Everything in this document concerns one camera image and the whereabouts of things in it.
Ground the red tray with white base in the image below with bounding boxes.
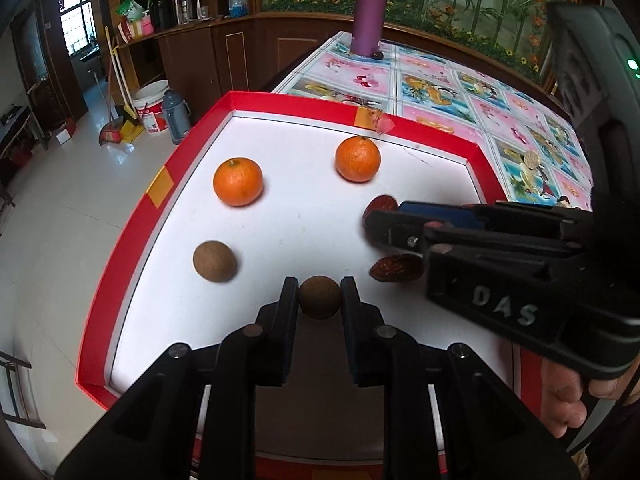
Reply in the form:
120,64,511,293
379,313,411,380
78,92,520,406

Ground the fruit-print pink tablecloth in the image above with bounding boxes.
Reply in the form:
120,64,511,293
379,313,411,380
274,32,592,210

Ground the broom with yellow dustpan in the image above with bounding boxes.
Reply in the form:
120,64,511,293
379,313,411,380
98,27,143,145

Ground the white plastic bucket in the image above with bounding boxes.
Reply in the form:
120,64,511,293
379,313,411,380
132,79,169,136

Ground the grey-blue thermos jug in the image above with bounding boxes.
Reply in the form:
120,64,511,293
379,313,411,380
163,89,191,145

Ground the left orange tangerine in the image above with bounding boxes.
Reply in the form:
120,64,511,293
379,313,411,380
213,157,264,207

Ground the right orange tangerine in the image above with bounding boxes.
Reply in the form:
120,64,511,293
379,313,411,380
334,136,381,183

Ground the wooden cabinet partition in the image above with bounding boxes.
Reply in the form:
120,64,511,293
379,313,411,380
94,0,554,108

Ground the red date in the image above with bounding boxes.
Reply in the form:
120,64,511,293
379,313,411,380
362,194,398,220
369,254,424,283

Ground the brown longan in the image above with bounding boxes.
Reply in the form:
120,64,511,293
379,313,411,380
192,240,238,283
298,275,341,320

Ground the orange tangerine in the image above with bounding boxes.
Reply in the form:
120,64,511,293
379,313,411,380
334,136,381,183
213,157,264,207

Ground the purple thermos bottle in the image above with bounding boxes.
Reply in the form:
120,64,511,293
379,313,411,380
350,0,387,58

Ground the person's right hand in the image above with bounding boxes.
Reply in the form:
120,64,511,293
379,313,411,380
540,359,639,438

